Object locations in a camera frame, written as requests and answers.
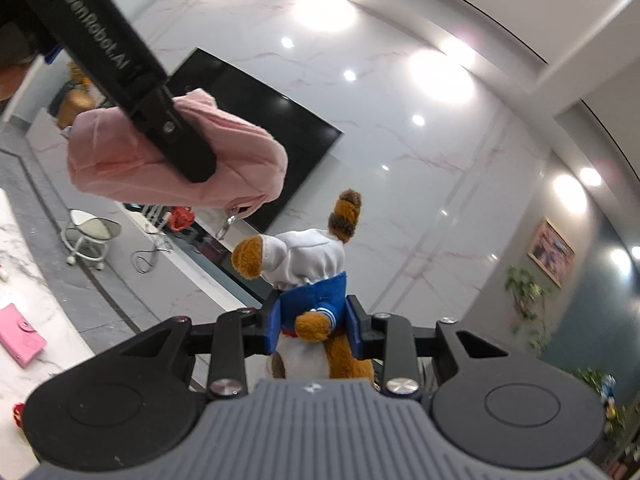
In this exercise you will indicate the pink card wallet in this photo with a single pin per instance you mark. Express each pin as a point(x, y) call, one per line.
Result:
point(20, 335)

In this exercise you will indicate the small round stool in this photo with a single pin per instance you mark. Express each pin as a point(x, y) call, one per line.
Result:
point(92, 235)

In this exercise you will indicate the hanging green plant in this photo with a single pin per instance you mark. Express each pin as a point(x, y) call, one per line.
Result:
point(525, 300)

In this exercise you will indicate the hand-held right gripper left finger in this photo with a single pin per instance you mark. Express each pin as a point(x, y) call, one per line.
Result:
point(275, 325)

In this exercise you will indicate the black curved television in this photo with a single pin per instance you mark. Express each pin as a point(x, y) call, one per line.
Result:
point(300, 130)

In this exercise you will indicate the framed wall picture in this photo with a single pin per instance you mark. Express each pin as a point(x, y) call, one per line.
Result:
point(551, 252)

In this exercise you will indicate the brown bear plush sailor outfit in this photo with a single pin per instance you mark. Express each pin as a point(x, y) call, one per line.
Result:
point(305, 260)

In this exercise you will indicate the pink fabric pouch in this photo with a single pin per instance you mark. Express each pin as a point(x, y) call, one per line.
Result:
point(120, 160)

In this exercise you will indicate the golden vase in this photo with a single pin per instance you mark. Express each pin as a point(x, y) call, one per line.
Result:
point(75, 107)

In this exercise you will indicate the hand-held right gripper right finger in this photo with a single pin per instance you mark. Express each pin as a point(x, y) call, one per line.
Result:
point(354, 327)

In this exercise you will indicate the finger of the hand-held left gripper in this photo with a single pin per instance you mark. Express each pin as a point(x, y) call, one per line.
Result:
point(180, 140)

